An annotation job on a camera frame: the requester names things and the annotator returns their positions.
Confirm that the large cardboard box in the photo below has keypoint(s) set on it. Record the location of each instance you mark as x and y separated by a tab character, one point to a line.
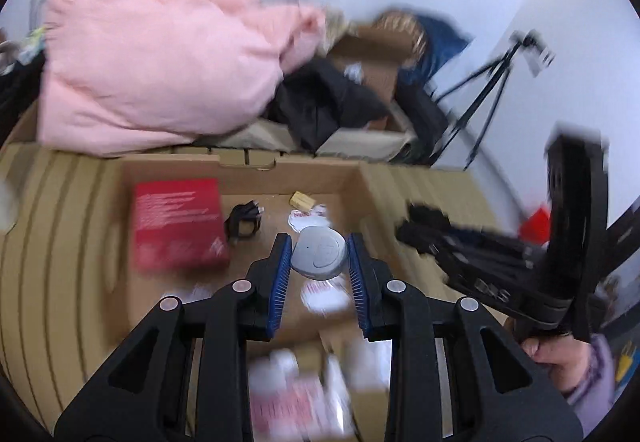
310	182

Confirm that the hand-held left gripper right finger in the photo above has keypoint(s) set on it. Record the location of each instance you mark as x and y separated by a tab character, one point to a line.
359	287

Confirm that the grey round plastic device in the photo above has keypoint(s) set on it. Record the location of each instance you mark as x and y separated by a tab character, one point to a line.
319	254

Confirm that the red bag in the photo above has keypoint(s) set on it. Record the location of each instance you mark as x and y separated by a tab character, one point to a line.
535	222

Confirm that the brown cardboard box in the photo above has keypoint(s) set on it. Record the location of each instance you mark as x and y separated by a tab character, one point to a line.
370	62

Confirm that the black garment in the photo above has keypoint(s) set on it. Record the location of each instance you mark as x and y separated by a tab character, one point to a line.
325	105

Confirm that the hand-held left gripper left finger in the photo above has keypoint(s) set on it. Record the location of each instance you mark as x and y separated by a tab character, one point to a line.
281	282

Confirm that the small yellow packet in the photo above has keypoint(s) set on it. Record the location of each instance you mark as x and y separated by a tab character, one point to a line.
301	199

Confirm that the black camera tripod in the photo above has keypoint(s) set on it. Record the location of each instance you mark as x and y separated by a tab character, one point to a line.
487	87

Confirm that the pink quilted blanket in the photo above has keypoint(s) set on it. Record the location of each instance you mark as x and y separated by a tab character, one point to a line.
160	47

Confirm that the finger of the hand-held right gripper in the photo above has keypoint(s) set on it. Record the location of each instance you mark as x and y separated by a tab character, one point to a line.
450	217
435	247

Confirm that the blue cloth bag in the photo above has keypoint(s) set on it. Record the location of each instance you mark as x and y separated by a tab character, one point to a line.
435	50

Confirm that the person's right forearm purple sleeve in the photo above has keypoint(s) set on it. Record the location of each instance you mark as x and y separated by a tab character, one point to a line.
595	387

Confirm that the pink white printed packets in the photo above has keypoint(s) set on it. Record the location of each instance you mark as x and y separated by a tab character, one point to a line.
295	397

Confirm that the beige fabric bin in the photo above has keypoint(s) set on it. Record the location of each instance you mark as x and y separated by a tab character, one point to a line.
360	142

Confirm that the white red printed packet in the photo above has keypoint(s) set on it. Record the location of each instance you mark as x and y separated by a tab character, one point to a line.
324	296

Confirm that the white red sticker sheet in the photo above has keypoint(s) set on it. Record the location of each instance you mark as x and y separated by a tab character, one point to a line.
306	218

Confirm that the person's right hand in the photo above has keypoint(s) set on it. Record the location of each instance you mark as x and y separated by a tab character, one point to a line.
557	359

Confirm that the red flat box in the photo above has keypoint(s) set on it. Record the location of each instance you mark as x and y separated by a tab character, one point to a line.
177	222

